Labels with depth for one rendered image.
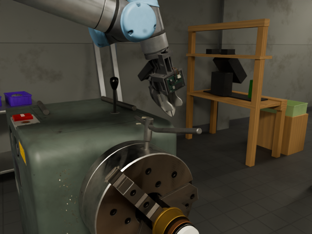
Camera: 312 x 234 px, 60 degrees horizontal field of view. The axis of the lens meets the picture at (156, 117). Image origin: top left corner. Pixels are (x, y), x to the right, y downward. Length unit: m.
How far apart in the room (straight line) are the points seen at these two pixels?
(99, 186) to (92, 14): 0.40
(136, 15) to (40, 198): 0.53
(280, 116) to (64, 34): 3.05
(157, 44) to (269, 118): 3.72
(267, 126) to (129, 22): 3.97
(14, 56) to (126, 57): 1.46
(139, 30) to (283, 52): 5.86
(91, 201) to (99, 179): 0.06
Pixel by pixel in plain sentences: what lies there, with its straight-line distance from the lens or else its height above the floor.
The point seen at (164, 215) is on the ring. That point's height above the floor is 1.12.
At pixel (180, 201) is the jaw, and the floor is 1.11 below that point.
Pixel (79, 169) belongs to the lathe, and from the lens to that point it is 0.80.
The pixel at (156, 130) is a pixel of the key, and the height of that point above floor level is 1.31.
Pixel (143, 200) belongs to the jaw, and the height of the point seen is 1.15.
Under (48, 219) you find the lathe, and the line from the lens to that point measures 0.85.
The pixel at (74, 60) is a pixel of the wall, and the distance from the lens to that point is 3.85.
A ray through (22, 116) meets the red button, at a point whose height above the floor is 1.27.
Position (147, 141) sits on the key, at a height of 1.26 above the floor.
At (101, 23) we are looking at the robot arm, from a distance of 0.56.
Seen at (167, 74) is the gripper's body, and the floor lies 1.43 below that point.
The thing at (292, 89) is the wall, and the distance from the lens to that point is 6.79.
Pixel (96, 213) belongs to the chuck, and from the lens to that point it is 0.70.
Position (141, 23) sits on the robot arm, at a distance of 0.56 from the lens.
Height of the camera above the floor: 1.51
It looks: 15 degrees down
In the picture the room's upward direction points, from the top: straight up
